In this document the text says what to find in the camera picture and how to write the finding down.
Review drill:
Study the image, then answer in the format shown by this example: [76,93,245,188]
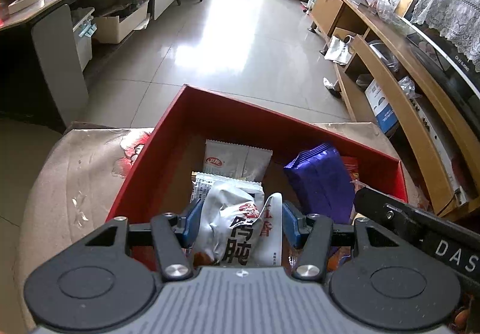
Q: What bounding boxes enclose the sausage packet white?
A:
[202,140,272,182]

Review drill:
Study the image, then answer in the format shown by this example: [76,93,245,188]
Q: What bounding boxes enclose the purple snack packet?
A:
[284,143,355,224]

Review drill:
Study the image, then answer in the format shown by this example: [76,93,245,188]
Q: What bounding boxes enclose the grey Kaprons wafer packet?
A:
[190,171,264,201]

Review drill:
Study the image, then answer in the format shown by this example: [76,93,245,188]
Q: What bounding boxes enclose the red cardboard box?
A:
[109,87,407,279]

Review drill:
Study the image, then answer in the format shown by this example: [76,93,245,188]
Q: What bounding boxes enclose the blue white box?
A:
[364,80,399,135]

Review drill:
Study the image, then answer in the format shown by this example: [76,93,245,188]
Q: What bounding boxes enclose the cardboard box under table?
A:
[93,0,150,45]

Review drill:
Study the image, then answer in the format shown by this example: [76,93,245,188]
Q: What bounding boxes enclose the white paper bag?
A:
[324,35,353,66]

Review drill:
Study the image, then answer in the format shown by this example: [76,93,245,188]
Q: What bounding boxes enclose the orange red chip bag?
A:
[341,156,360,181]

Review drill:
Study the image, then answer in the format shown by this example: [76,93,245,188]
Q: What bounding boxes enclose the white lace cover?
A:
[412,0,479,71]

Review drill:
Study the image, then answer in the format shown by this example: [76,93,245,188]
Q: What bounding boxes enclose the dark long side table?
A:
[0,0,191,133]

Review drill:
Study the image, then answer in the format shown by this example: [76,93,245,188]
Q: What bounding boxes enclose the wooden TV stand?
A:
[310,0,479,221]

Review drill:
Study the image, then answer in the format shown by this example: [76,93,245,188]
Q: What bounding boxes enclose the black curved television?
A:
[401,18,479,131]

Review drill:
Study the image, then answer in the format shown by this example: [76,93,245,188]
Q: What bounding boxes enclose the white chicken snack packet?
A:
[192,183,283,266]

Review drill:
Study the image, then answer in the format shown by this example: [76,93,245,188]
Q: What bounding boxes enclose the white storage bin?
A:
[71,7,97,71]

